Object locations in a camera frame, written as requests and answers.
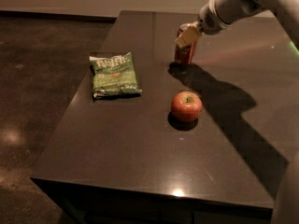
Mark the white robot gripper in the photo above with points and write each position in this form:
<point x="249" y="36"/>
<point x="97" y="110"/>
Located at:
<point x="210" y="22"/>

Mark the red apple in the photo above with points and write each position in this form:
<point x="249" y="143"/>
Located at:
<point x="186" y="106"/>

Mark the green jalapeno chip bag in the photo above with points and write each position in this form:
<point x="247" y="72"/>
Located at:
<point x="114" y="76"/>

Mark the dark counter cabinet base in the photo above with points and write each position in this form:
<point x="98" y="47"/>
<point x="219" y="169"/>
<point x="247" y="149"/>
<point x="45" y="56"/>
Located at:
<point x="94" y="205"/>

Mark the red coke can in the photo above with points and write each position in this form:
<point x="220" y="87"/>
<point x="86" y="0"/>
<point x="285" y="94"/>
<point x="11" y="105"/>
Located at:
<point x="185" y="55"/>

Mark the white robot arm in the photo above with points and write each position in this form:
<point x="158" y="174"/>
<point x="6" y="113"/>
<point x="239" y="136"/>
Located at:
<point x="285" y="11"/>

